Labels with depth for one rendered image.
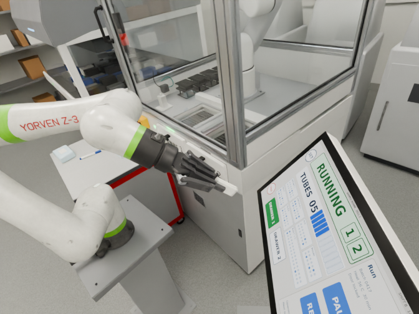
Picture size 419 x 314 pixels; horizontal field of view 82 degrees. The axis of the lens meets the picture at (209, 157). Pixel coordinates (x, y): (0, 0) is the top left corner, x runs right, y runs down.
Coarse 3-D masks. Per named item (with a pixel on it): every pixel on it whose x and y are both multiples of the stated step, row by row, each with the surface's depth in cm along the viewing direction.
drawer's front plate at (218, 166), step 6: (186, 144) 123; (192, 144) 122; (192, 150) 122; (198, 150) 117; (198, 156) 120; (204, 156) 115; (210, 156) 112; (210, 162) 112; (216, 162) 108; (216, 168) 111; (222, 168) 106; (222, 174) 109
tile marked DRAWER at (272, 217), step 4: (272, 200) 76; (268, 204) 76; (272, 204) 74; (268, 208) 75; (272, 208) 74; (276, 208) 72; (268, 212) 74; (272, 212) 73; (276, 212) 71; (268, 216) 74; (272, 216) 72; (276, 216) 70; (268, 220) 73; (272, 220) 71; (276, 220) 69; (268, 224) 72; (272, 224) 70; (268, 228) 71
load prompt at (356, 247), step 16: (320, 160) 65; (320, 176) 62; (336, 176) 58; (336, 192) 56; (336, 208) 54; (336, 224) 52; (352, 224) 49; (352, 240) 47; (352, 256) 46; (368, 256) 43
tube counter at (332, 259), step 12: (312, 204) 60; (312, 216) 58; (324, 216) 55; (312, 228) 57; (324, 228) 54; (324, 240) 52; (324, 252) 51; (336, 252) 49; (324, 264) 50; (336, 264) 48
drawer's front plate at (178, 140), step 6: (162, 126) 141; (162, 132) 142; (168, 132) 135; (168, 138) 140; (174, 138) 133; (180, 138) 128; (174, 144) 137; (180, 144) 130; (180, 150) 134; (186, 150) 130
